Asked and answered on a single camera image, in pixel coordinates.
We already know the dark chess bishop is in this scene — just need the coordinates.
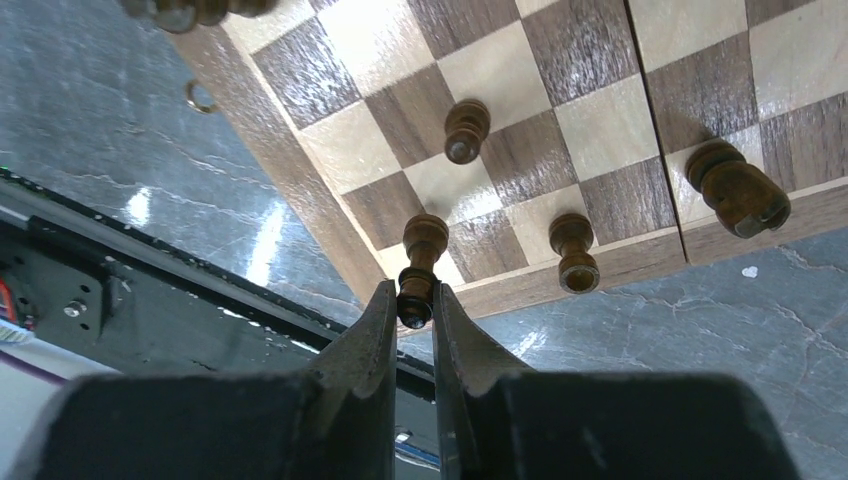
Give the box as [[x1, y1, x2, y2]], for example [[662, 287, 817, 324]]
[[397, 213, 449, 330]]

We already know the dark chess rook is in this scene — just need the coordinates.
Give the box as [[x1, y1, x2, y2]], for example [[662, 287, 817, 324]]
[[685, 140, 791, 239]]

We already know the dark chess pawn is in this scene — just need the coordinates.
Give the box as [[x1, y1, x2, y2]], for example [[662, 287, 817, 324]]
[[549, 213, 600, 295]]

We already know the wooden chess board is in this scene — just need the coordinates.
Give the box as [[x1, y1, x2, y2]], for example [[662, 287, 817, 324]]
[[172, 1, 847, 317]]

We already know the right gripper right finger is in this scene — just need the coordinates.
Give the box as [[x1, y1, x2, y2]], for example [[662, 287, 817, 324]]
[[433, 283, 530, 479]]

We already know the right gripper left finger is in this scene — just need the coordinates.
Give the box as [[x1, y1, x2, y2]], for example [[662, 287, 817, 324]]
[[291, 280, 397, 479]]

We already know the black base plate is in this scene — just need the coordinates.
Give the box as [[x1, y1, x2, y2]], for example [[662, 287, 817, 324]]
[[0, 168, 439, 405]]

